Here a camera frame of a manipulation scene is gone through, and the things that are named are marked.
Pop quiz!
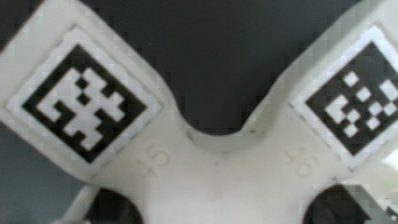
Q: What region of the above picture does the white cross-shaped table base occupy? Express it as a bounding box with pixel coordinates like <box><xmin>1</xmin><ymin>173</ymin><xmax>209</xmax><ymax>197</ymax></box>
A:
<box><xmin>0</xmin><ymin>0</ymin><xmax>398</xmax><ymax>224</ymax></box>

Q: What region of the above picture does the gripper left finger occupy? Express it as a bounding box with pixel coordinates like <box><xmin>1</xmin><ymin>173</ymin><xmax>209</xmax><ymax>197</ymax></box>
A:
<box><xmin>54</xmin><ymin>185</ymin><xmax>145</xmax><ymax>224</ymax></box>

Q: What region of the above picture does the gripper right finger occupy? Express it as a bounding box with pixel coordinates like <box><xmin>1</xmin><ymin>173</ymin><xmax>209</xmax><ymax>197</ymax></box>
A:
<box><xmin>299</xmin><ymin>181</ymin><xmax>398</xmax><ymax>224</ymax></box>

